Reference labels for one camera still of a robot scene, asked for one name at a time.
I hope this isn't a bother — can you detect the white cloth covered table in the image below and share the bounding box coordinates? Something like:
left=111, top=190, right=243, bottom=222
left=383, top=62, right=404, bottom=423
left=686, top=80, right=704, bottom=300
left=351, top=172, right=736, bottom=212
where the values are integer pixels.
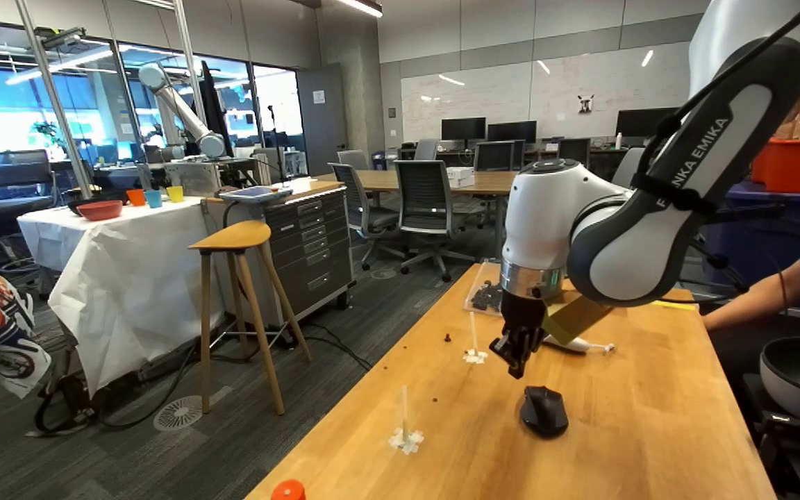
left=18, top=198, right=206, bottom=393

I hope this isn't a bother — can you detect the far white plastic stand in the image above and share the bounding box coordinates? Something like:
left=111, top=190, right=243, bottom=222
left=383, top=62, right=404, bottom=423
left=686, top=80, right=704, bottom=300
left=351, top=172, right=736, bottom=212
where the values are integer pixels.
left=463, top=293, right=488, bottom=365

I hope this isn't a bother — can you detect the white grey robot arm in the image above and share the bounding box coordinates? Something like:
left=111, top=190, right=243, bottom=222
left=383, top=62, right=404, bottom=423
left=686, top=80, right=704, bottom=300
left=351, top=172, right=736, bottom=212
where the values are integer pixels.
left=488, top=36, right=800, bottom=377

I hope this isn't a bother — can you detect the white marker pen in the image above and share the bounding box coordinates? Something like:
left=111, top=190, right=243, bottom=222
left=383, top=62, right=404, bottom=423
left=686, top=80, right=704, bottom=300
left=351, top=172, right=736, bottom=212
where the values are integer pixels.
left=540, top=336, right=615, bottom=355

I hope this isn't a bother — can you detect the grey mesh office chair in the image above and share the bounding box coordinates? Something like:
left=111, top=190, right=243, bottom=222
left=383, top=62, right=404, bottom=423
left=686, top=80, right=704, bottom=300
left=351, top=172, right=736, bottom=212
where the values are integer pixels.
left=397, top=162, right=472, bottom=280

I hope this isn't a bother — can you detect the person forearm at table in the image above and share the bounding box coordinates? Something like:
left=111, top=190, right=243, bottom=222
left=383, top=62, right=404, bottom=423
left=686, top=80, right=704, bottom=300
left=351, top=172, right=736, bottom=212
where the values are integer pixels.
left=703, top=262, right=800, bottom=334

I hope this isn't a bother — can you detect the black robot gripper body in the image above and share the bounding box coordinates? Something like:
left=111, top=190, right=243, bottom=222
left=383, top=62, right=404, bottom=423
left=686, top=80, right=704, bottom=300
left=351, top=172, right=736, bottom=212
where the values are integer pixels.
left=499, top=293, right=547, bottom=362

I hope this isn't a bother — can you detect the wooden bar stool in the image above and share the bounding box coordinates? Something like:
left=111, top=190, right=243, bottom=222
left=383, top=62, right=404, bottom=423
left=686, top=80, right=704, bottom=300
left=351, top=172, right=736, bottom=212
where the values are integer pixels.
left=190, top=219, right=310, bottom=413

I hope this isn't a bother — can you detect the black computer mouse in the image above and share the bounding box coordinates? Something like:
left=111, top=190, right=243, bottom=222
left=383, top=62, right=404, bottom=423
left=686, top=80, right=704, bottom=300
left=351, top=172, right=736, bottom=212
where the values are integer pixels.
left=518, top=387, right=568, bottom=440

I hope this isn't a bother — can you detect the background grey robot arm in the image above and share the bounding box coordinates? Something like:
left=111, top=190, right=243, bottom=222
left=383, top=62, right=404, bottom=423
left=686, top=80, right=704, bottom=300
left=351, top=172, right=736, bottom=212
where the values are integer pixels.
left=139, top=63, right=225, bottom=162

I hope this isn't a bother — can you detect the red bowl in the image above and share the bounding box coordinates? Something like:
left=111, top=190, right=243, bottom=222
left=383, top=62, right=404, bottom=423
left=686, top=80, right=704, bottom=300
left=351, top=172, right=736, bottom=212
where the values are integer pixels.
left=75, top=201, right=121, bottom=222

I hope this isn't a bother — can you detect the grey drawer cabinet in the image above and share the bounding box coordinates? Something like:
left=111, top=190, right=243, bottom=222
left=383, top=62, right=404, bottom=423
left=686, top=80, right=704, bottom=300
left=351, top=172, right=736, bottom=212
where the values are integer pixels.
left=263, top=184, right=351, bottom=318

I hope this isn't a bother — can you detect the orange round object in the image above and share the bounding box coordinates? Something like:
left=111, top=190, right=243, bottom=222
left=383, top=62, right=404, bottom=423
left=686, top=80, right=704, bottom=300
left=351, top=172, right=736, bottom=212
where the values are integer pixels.
left=268, top=479, right=306, bottom=500

